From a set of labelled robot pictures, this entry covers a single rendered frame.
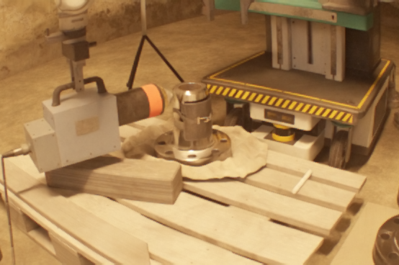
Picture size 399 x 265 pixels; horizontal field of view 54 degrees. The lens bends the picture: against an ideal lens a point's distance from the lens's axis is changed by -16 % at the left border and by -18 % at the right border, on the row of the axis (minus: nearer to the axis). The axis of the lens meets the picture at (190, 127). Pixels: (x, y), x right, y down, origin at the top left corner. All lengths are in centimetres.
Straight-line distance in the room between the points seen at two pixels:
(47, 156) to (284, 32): 113
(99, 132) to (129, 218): 26
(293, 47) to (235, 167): 71
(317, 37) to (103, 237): 122
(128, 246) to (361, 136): 109
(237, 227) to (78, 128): 52
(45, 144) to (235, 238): 58
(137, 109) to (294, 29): 86
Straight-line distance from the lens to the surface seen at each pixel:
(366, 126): 183
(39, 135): 127
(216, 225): 125
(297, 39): 196
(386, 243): 103
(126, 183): 136
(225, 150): 153
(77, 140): 131
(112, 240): 118
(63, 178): 146
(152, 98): 141
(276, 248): 116
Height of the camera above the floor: 87
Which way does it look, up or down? 23 degrees down
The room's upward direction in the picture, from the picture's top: 3 degrees counter-clockwise
